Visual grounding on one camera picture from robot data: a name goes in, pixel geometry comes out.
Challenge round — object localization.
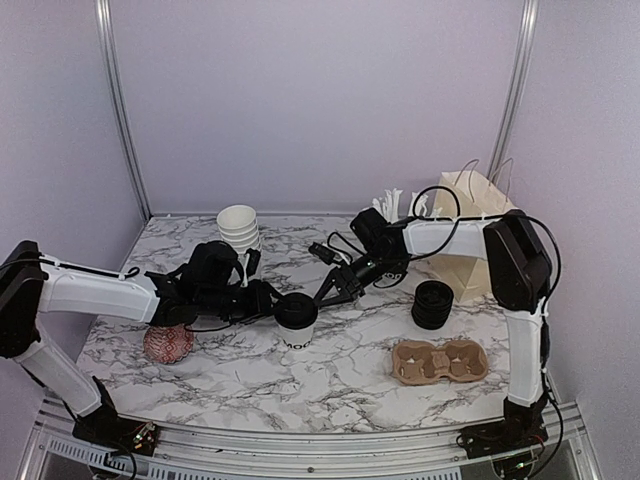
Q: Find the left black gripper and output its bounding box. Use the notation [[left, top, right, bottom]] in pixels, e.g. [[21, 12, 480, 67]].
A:
[[198, 280, 291, 327]]

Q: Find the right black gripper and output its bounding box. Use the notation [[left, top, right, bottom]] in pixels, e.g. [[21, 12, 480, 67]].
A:
[[313, 250, 403, 310]]

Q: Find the white paper coffee cup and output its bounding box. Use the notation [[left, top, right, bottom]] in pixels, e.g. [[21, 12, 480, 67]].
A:
[[278, 321, 315, 351]]

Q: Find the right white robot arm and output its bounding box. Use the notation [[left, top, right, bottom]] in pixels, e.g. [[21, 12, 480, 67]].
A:
[[309, 208, 559, 407]]

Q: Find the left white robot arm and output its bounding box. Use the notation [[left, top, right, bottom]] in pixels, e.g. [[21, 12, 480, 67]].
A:
[[1, 241, 282, 445]]

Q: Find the brown paper takeout bag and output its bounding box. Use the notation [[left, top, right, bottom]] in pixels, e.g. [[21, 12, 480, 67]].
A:
[[429, 159, 515, 303]]

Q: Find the black cup holding straws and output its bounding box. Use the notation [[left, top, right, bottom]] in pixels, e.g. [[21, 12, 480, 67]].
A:
[[376, 271, 407, 289]]

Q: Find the stack of white paper cups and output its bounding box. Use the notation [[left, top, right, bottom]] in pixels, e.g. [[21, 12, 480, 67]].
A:
[[216, 205, 261, 254]]

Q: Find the bundle of white wrapped straws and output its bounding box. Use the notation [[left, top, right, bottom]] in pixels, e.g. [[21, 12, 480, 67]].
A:
[[372, 188, 429, 223]]

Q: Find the stack of black lids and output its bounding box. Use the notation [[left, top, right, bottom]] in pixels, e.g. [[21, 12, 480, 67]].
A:
[[411, 280, 454, 330]]

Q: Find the brown cardboard cup carrier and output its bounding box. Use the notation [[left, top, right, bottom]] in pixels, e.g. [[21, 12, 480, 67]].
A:
[[392, 340, 489, 386]]

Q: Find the red geometric ceramic bowl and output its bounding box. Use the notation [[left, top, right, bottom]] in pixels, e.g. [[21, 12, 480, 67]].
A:
[[143, 325, 194, 364]]

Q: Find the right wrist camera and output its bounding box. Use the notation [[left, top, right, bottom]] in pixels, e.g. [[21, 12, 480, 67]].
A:
[[308, 242, 353, 266]]

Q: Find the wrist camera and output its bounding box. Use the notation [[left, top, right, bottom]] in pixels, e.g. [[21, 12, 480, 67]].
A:
[[242, 248, 261, 288], [308, 242, 353, 266]]

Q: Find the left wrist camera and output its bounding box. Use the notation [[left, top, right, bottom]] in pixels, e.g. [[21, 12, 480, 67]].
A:
[[242, 248, 261, 288]]

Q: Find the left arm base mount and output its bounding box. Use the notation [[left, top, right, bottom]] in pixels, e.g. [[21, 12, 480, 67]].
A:
[[72, 378, 159, 457]]

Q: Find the right aluminium frame post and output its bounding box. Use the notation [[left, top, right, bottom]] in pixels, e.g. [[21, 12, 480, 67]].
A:
[[488, 0, 540, 177]]

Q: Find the aluminium frame post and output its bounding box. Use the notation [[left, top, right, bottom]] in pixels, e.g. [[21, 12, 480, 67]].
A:
[[488, 0, 540, 177], [95, 0, 152, 222]]

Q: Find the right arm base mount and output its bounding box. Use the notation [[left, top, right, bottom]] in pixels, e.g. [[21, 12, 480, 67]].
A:
[[456, 394, 549, 459]]

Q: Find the front aluminium rail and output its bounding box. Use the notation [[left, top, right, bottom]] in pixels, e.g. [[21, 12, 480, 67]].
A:
[[15, 396, 603, 479]]

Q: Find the left aluminium frame post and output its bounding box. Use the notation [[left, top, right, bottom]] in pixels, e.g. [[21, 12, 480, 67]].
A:
[[95, 0, 152, 222]]

